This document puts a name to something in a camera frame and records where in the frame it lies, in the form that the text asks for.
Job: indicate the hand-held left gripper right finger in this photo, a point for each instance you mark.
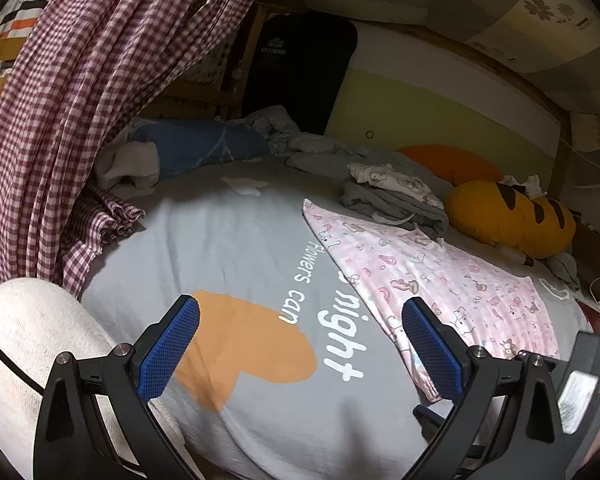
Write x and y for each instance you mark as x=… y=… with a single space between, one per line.
x=432 y=352

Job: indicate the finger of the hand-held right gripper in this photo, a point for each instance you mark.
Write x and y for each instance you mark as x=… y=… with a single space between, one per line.
x=430 y=416

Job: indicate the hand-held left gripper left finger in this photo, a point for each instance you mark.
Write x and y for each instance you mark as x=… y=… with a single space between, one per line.
x=167 y=350

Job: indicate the pink printed pants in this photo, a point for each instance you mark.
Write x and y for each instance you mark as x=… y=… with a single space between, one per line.
x=430 y=270

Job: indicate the small grey-blue cloth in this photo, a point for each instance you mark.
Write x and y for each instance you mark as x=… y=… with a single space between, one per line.
x=562 y=267

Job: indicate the grey printed bed sheet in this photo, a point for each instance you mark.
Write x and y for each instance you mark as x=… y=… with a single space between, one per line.
x=205 y=240

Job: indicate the clear bottle with black cap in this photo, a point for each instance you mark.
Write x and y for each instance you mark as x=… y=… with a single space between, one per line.
x=517 y=258

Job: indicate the white lace trim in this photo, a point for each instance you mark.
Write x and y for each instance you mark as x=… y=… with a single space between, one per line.
x=597 y=227

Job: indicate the yellow bread-shaped pillow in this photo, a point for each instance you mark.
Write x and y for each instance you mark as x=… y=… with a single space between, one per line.
x=490 y=220

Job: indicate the person's leg in white trousers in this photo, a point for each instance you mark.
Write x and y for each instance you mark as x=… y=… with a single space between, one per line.
x=20 y=320

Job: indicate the grey folded sweatpants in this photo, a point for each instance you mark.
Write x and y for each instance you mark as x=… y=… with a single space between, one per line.
x=390 y=205

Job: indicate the white printed folded garment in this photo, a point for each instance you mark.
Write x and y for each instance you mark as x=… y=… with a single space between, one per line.
x=400 y=182

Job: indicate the white crumpled cloth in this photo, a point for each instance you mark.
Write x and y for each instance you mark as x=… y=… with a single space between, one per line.
x=530 y=185

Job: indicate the white towel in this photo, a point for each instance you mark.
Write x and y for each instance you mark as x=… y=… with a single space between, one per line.
x=130 y=165

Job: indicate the orange pillow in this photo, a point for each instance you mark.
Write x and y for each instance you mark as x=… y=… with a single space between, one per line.
x=445 y=160

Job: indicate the blue rolled blanket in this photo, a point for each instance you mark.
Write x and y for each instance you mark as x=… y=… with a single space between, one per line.
x=190 y=145

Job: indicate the grey-blue crumpled blanket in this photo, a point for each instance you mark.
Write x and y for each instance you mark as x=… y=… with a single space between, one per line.
x=325 y=160

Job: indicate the red gingham curtain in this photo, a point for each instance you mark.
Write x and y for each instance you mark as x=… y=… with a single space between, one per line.
x=80 y=85

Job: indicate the black hanging garment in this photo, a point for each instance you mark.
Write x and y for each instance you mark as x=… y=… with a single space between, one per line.
x=300 y=70

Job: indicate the patchwork canopy cloth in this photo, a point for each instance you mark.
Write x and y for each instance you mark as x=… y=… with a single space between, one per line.
x=480 y=0

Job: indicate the colourful striped cloth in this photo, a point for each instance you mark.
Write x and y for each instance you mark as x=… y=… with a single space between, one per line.
x=10 y=25

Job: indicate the wooden bed frame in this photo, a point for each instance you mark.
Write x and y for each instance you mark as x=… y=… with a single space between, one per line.
x=232 y=85

